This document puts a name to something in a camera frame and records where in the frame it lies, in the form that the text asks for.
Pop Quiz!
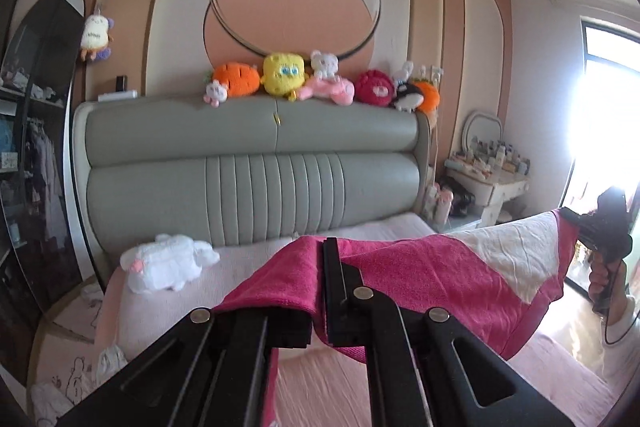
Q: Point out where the yellow sponge plush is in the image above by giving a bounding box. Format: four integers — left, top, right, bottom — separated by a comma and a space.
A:
262, 52, 306, 100

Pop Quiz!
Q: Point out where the pale pink pillow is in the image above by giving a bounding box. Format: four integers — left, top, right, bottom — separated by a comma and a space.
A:
117, 234, 321, 348
372, 212, 441, 240

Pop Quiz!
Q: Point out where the black cable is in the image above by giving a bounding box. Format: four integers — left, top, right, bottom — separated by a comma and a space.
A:
600, 302, 640, 348

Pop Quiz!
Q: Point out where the white plush rabbit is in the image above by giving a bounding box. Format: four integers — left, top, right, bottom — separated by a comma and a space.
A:
120, 233, 221, 294

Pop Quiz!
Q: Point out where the pink bottle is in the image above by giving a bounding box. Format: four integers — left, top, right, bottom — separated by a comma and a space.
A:
436, 187, 455, 224

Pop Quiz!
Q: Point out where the black and white plush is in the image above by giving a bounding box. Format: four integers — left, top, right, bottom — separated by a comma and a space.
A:
392, 82, 426, 114

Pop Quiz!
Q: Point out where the red bear plush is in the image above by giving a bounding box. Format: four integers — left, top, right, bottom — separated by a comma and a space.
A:
355, 69, 396, 108

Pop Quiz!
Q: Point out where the pink rabbit print rug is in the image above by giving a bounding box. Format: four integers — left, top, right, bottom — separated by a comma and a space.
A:
27, 307, 108, 413

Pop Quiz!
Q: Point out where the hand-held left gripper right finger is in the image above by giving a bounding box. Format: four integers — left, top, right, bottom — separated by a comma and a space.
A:
322, 237, 576, 427

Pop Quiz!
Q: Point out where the pink and white raglan shirt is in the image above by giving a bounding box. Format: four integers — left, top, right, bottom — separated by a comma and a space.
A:
212, 209, 581, 427

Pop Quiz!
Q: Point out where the row of cosmetic bottles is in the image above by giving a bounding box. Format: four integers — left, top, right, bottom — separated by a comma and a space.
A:
452, 137, 531, 175

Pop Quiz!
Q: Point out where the person's right hand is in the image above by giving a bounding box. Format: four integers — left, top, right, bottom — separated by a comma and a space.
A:
589, 254, 627, 309

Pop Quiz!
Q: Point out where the white bear plush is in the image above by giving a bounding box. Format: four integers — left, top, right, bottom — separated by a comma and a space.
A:
310, 50, 341, 80

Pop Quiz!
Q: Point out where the white vanity mirror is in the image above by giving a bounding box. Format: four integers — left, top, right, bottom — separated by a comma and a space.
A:
462, 109, 503, 152

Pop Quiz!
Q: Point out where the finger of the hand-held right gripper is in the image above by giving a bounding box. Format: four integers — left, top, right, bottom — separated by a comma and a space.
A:
558, 207, 583, 235

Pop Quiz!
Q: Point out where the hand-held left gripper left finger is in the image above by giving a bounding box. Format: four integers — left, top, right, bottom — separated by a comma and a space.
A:
57, 304, 313, 427

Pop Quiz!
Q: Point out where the grey upholstered headboard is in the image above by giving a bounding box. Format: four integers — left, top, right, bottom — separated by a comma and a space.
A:
74, 94, 431, 278

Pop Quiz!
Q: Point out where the hanging white purple plush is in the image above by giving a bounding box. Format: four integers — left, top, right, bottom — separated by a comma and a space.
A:
80, 7, 116, 64

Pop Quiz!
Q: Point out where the small white pink plush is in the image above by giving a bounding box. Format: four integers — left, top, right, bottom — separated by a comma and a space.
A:
202, 79, 228, 108

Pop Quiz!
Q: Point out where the black bag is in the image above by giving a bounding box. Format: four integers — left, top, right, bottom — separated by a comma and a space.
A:
440, 177, 476, 218

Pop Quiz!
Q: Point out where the small white rabbit plush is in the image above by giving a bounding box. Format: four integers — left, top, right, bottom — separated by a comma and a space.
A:
395, 61, 416, 88

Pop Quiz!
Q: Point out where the white crumpled cloth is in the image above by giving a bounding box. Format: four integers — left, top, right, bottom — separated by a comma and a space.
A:
95, 331, 130, 385

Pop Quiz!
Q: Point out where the white dressing table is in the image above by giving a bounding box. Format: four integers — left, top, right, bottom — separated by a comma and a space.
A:
445, 152, 531, 228

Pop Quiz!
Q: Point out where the bright window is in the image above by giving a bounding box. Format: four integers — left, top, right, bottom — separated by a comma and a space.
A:
562, 19, 640, 303

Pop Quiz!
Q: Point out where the orange carrot plush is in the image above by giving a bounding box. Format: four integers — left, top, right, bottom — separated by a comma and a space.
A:
212, 62, 262, 98

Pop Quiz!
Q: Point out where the pink plush toy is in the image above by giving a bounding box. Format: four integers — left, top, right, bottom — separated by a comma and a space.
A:
299, 74, 356, 106

